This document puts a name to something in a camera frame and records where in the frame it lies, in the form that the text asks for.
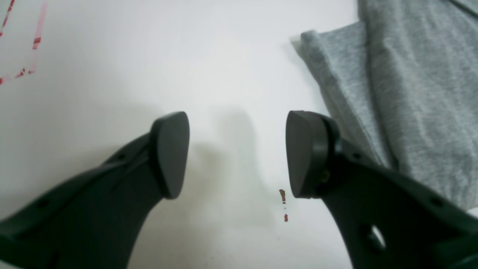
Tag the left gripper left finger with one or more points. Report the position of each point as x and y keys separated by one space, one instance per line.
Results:
x=92 y=220

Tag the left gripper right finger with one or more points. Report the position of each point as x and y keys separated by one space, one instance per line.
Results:
x=386 y=220

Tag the grey T-shirt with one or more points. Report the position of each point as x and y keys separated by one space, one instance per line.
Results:
x=402 y=85

